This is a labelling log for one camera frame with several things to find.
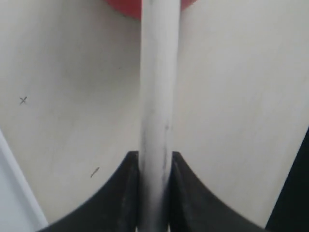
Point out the small red drum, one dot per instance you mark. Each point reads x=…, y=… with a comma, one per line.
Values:
x=134, y=8

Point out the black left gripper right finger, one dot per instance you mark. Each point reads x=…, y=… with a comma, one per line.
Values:
x=194, y=208

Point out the white rectangular plastic tray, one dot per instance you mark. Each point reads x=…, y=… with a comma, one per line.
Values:
x=19, y=208

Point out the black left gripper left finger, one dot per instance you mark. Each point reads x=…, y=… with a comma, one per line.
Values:
x=112, y=209

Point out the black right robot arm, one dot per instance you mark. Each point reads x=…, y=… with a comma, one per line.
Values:
x=291, y=211

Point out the wooden drumstick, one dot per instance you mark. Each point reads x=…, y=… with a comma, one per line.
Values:
x=158, y=68

